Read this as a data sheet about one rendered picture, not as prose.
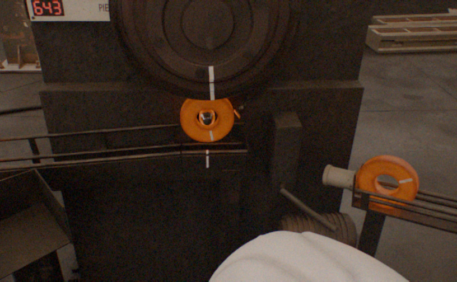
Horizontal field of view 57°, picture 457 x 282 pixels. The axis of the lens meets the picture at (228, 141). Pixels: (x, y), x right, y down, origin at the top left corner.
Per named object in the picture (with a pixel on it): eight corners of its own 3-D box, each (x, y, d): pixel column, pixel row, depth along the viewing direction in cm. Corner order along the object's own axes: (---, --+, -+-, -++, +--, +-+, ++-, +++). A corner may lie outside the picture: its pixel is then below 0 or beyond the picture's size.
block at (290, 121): (264, 173, 142) (270, 109, 130) (288, 173, 143) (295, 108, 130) (269, 193, 133) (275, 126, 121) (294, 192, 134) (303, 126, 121)
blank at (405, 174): (374, 207, 123) (371, 214, 120) (350, 161, 120) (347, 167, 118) (429, 197, 113) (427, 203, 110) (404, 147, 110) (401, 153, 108)
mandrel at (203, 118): (215, 92, 132) (208, 103, 134) (202, 86, 131) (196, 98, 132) (218, 118, 117) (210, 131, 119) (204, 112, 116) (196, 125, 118)
